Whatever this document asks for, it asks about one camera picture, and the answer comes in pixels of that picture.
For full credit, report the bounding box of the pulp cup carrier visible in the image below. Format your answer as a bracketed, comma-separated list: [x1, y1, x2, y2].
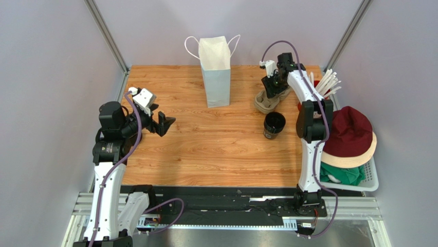
[254, 101, 276, 114]
[254, 86, 292, 107]

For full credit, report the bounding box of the white paper bag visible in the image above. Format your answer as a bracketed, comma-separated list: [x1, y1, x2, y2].
[184, 34, 241, 108]

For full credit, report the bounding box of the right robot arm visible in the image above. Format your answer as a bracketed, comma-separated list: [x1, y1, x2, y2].
[259, 52, 334, 215]

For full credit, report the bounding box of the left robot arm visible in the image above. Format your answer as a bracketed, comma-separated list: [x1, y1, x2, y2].
[73, 101, 176, 246]

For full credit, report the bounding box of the black coffee cup right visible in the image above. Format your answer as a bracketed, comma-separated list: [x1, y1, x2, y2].
[263, 112, 286, 139]

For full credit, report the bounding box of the red cup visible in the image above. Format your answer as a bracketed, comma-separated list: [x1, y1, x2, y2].
[297, 80, 320, 110]

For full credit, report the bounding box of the white paper straws bundle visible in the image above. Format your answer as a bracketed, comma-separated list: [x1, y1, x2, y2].
[309, 69, 342, 99]

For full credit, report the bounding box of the maroon bucket hat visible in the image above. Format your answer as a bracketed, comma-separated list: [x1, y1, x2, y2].
[321, 106, 377, 168]

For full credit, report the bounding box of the green cloth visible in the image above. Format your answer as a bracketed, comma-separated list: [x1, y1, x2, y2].
[320, 162, 366, 186]

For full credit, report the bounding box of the white plastic basket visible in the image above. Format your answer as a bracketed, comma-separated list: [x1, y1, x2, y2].
[321, 157, 378, 191]

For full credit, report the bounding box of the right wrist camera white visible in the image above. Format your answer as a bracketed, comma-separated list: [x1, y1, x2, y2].
[259, 60, 278, 81]

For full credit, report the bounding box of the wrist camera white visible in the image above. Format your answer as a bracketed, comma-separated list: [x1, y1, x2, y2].
[259, 60, 278, 81]
[128, 87, 156, 116]

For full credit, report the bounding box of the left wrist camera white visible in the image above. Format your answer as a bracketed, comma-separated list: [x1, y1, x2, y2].
[128, 87, 156, 116]

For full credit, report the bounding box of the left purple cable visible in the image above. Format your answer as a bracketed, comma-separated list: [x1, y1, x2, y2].
[87, 91, 186, 247]

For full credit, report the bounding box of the purple cable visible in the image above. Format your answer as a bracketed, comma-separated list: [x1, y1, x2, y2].
[262, 40, 339, 239]
[87, 91, 186, 247]

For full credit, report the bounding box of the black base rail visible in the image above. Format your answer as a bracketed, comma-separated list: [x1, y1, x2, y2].
[113, 185, 363, 227]

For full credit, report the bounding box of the right aluminium frame post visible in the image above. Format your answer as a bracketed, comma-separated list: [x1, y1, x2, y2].
[323, 0, 373, 72]

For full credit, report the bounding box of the aluminium frame post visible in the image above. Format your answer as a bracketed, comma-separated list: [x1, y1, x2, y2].
[84, 0, 130, 75]
[323, 0, 373, 72]

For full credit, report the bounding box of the left aluminium frame post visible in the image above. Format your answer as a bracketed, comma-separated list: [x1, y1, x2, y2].
[84, 0, 130, 75]

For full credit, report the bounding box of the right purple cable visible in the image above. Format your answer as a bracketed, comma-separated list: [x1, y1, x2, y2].
[262, 40, 339, 239]

